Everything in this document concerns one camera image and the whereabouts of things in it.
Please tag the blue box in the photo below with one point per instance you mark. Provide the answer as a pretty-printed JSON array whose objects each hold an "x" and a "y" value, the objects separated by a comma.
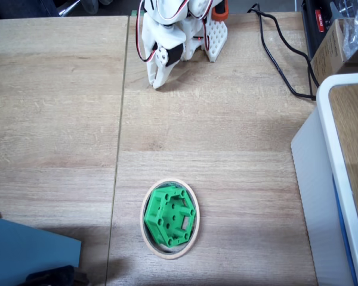
[{"x": 24, "y": 250}]

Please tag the brown cardboard box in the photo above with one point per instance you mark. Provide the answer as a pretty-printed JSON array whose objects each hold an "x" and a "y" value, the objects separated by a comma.
[{"x": 328, "y": 56}]

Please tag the green hexagonal printed cage component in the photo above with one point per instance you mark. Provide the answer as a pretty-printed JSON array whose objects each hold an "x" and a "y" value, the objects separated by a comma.
[{"x": 167, "y": 220}]

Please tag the black power strip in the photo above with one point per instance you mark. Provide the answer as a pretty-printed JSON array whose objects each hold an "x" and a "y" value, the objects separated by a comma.
[{"x": 311, "y": 29}]

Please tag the white ribbed container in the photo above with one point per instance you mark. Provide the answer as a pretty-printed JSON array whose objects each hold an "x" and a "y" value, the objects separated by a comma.
[{"x": 316, "y": 178}]

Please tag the beige tape roll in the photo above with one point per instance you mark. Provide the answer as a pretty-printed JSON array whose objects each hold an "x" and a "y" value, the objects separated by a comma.
[{"x": 170, "y": 255}]

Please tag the orange table clamp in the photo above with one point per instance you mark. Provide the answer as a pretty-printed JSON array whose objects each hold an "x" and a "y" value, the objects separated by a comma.
[{"x": 220, "y": 15}]

